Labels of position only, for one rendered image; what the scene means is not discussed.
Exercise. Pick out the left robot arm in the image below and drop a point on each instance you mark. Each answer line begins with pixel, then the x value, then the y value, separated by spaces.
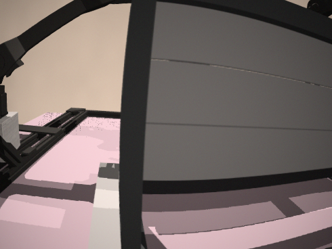
pixel 12 51

